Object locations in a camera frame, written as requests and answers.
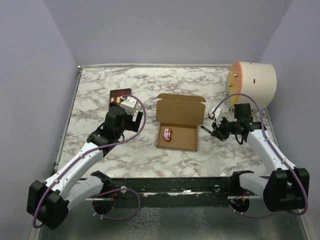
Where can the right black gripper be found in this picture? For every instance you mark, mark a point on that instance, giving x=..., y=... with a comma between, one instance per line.
x=217, y=129

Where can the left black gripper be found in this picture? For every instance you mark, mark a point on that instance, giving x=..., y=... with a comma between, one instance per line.
x=132, y=125

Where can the black pen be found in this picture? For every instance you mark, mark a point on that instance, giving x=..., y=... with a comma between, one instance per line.
x=206, y=129

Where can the red toy ambulance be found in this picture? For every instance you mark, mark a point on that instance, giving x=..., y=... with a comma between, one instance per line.
x=167, y=134

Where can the brown cardboard box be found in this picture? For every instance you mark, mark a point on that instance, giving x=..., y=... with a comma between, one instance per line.
x=183, y=114

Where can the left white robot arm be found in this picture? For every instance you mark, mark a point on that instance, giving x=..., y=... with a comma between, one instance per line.
x=50, y=201

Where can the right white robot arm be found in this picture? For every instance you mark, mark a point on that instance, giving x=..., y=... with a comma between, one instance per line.
x=286, y=188

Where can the dark paperback book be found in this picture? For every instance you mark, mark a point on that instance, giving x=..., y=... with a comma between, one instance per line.
x=116, y=94

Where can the cream cylinder with coloured face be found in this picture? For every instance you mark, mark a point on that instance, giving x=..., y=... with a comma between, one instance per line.
x=257, y=80

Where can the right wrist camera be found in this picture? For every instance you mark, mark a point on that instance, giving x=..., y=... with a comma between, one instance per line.
x=216, y=114

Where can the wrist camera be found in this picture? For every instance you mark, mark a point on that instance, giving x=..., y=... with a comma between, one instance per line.
x=216, y=114
x=129, y=104

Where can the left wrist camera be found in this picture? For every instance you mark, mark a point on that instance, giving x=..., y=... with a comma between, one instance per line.
x=129, y=104

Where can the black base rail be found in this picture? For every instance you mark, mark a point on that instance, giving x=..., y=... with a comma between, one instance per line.
x=167, y=192

